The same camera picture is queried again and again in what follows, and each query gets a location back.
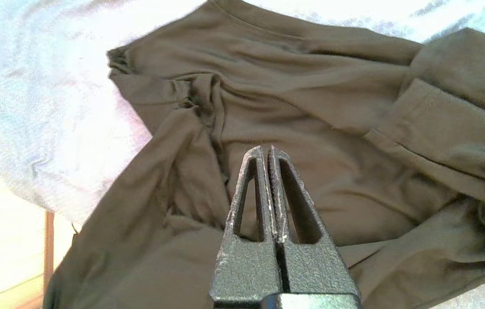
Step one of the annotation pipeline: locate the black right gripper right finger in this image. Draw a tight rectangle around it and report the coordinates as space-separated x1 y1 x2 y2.
267 146 362 301

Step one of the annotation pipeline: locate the blue bed sheet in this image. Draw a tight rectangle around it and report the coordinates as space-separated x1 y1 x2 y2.
0 0 485 309

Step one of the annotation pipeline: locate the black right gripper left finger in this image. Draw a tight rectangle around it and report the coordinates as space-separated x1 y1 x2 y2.
209 146 285 307

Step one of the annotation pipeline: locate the black t-shirt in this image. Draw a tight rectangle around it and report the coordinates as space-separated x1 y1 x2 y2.
43 0 485 309

